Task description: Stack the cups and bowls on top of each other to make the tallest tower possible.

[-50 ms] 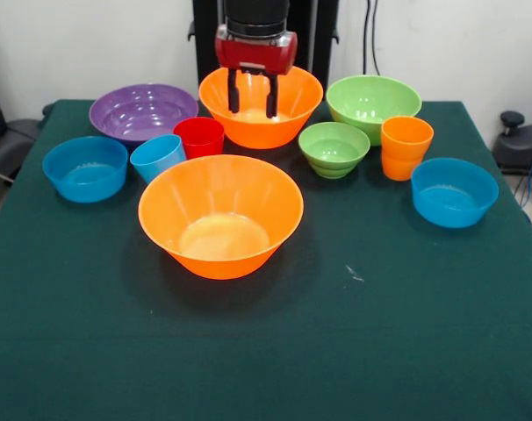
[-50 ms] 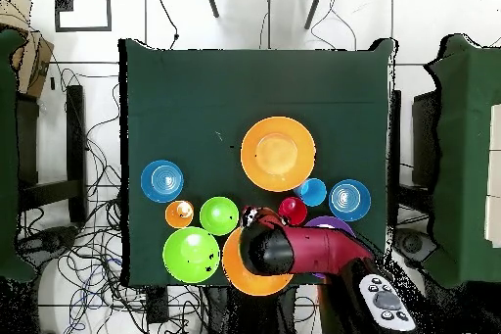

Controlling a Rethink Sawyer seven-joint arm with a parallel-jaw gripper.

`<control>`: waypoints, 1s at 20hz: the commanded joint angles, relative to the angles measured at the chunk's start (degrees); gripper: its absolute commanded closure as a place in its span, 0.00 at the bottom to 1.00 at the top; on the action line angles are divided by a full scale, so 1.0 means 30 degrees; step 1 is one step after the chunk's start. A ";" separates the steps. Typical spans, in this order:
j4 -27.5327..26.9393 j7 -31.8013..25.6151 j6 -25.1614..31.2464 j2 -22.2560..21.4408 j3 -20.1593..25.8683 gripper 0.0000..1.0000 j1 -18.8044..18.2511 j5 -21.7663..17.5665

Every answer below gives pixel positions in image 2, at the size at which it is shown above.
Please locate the large orange bowl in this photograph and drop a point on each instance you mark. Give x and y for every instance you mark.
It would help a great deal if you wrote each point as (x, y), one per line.
(278, 153)
(233, 263)

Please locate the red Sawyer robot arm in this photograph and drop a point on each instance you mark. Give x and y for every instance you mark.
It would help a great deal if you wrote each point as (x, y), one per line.
(325, 248)

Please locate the white box stack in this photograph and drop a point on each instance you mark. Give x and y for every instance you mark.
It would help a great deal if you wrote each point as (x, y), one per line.
(495, 134)

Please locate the small green bowl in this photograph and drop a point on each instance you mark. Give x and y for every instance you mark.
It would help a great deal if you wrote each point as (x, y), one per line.
(219, 215)

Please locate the red cup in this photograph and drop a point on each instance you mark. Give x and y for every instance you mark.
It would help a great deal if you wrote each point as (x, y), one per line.
(295, 208)

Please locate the blue cup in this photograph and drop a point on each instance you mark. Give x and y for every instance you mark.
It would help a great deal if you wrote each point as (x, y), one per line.
(313, 192)

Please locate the large green bowl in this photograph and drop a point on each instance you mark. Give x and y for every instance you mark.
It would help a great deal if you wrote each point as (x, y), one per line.
(191, 254)

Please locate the orange cup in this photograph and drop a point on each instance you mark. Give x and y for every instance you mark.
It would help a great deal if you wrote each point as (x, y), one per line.
(178, 214)

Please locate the purple bowl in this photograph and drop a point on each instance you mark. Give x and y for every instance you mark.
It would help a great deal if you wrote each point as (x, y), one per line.
(330, 222)

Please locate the blue bowl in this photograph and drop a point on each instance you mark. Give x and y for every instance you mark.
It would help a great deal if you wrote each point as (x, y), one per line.
(349, 200)
(162, 181)

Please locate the dark green table cloth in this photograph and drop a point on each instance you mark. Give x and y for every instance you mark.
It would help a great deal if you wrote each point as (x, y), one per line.
(235, 95)

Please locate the black power strip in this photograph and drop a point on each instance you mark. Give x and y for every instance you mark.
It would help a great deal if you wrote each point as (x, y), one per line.
(156, 306)

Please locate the black tripod leg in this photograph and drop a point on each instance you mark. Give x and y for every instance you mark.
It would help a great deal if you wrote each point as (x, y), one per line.
(211, 1)
(314, 7)

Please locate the dark green covered table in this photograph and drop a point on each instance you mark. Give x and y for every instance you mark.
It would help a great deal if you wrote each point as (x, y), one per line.
(465, 153)
(8, 153)

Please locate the cardboard box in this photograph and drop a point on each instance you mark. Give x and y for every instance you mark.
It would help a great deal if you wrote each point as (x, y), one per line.
(35, 63)

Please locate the black pedestal foot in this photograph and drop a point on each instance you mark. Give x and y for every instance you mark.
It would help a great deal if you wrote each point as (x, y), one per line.
(51, 240)
(413, 244)

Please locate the black metal stand frame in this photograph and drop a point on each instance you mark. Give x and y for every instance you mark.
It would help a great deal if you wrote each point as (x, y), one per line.
(76, 134)

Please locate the black floor frame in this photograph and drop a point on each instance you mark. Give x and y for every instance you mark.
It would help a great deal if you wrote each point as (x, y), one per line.
(63, 0)

